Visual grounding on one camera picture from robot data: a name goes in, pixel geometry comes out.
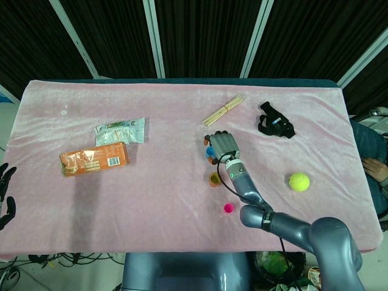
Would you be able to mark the blue-grey robot torso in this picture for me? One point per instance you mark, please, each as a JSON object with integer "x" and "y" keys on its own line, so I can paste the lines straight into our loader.
{"x": 182, "y": 272}

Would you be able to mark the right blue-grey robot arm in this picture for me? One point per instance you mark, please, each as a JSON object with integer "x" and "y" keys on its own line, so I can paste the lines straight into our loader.
{"x": 272, "y": 224}

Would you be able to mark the yellow-green tennis ball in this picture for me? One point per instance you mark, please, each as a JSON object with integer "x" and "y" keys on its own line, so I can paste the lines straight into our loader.
{"x": 299, "y": 182}

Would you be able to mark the pink plush table cloth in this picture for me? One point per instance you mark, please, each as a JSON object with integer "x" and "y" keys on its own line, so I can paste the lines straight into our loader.
{"x": 136, "y": 206}

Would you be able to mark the yellow plastic cup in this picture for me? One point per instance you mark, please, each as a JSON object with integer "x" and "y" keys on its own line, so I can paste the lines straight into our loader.
{"x": 211, "y": 175}

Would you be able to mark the green white snack packet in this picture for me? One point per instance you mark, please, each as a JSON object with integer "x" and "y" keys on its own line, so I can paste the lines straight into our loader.
{"x": 121, "y": 131}

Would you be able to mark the light blue plastic cup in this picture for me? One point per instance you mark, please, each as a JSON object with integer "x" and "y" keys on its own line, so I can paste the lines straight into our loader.
{"x": 208, "y": 151}

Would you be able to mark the bystander's bare hand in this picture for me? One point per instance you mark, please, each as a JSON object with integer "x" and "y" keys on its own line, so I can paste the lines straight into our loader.
{"x": 374, "y": 168}

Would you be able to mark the snack packets on floor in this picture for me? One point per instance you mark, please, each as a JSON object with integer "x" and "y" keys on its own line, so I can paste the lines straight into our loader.
{"x": 313, "y": 274}

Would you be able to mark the orange snack box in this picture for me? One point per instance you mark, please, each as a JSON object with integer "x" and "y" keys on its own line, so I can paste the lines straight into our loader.
{"x": 94, "y": 159}

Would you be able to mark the bystander's blue jeans leg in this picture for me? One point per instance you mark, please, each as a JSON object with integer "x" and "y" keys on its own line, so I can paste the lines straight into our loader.
{"x": 366, "y": 139}

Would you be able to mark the black pleated curtain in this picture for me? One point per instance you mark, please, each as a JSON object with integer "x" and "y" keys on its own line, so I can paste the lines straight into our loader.
{"x": 206, "y": 36}

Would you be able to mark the bundle of wooden sticks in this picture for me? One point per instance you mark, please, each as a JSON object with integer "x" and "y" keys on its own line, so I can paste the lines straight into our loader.
{"x": 222, "y": 110}

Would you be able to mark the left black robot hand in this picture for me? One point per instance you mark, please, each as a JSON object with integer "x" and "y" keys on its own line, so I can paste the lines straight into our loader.
{"x": 6, "y": 175}

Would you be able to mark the white metal frame post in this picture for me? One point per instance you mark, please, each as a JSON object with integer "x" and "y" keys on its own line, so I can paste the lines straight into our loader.
{"x": 363, "y": 54}
{"x": 256, "y": 39}
{"x": 154, "y": 39}
{"x": 75, "y": 39}

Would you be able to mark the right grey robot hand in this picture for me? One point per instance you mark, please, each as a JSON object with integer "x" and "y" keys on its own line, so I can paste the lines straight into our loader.
{"x": 224, "y": 145}

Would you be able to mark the pink plastic cup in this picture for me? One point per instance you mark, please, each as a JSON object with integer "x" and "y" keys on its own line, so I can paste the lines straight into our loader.
{"x": 228, "y": 208}

